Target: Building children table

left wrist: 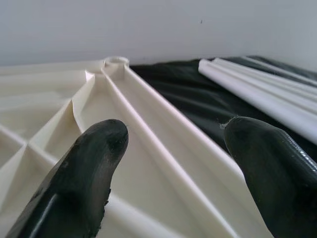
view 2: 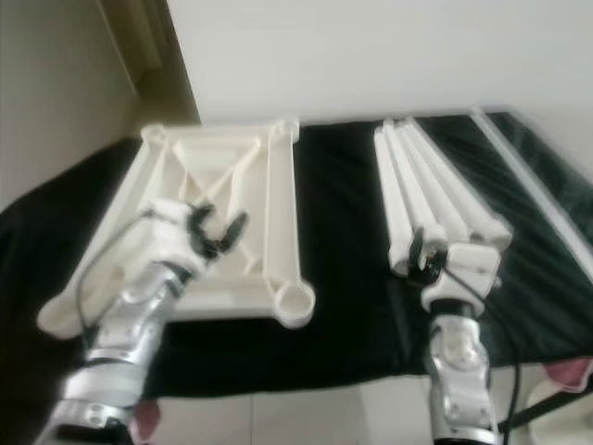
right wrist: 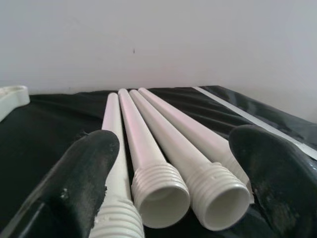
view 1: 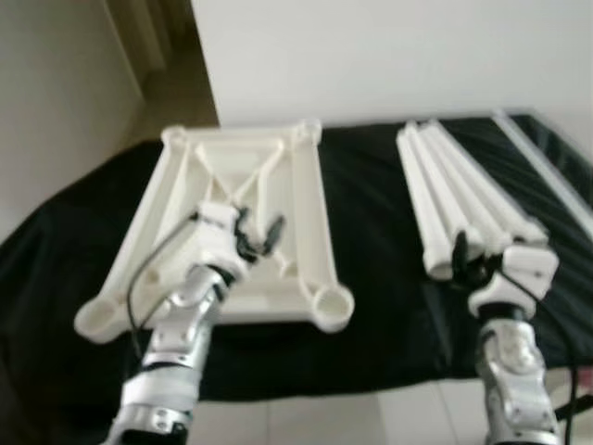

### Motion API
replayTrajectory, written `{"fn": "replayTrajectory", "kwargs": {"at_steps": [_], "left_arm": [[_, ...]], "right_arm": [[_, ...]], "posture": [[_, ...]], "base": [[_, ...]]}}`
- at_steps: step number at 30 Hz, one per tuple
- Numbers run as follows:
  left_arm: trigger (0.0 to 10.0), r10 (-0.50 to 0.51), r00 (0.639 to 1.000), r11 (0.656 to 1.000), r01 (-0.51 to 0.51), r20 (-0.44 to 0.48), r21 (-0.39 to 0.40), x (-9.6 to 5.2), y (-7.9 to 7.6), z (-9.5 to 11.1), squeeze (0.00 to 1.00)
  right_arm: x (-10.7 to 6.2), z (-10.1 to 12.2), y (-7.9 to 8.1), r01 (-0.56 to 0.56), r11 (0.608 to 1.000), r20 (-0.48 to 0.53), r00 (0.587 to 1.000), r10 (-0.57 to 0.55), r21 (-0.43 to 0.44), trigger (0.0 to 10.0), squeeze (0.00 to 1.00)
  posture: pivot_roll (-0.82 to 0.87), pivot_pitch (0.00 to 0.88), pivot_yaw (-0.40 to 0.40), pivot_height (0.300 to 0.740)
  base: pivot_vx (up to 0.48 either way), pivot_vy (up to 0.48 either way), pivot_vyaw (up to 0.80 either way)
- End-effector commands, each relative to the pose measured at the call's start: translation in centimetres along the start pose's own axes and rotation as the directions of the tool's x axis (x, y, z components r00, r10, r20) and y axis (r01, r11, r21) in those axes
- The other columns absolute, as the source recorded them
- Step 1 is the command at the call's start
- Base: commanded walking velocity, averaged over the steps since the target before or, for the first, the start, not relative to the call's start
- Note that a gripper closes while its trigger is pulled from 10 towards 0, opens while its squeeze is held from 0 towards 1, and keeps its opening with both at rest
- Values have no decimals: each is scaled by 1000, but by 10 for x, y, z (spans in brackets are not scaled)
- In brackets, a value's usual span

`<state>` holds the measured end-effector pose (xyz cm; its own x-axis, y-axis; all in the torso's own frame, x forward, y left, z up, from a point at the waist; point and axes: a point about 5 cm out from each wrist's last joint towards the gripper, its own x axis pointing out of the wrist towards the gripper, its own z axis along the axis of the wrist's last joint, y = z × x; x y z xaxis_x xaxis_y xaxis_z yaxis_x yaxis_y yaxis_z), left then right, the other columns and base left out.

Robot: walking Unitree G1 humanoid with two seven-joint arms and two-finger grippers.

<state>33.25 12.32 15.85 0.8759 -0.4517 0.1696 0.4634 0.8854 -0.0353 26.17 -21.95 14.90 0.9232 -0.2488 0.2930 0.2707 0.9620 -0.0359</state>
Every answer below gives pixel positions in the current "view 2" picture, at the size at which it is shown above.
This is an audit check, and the white plastic children table top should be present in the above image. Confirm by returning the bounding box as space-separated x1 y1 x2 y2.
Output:
37 118 316 340

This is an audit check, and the black table cloth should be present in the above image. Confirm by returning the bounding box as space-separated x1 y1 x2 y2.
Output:
0 111 593 445

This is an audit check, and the long white strip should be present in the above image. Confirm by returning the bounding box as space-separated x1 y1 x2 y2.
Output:
471 109 593 247

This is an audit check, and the pink cloth item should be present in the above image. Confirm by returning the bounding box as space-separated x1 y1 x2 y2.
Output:
545 360 593 395
134 403 164 444

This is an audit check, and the black stand bar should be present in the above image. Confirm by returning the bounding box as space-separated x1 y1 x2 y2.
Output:
500 389 593 432

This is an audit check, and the white round stand base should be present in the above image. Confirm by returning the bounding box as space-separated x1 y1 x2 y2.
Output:
524 385 593 445

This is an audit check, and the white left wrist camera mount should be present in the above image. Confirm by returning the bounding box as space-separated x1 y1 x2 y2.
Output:
148 199 212 279

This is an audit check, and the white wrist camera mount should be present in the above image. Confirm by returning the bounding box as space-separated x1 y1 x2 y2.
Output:
148 199 212 279
420 243 501 312

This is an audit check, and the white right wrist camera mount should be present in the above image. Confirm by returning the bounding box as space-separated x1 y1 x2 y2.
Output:
420 243 501 312

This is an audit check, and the beige door frame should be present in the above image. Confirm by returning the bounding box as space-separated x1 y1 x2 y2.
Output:
97 0 172 77

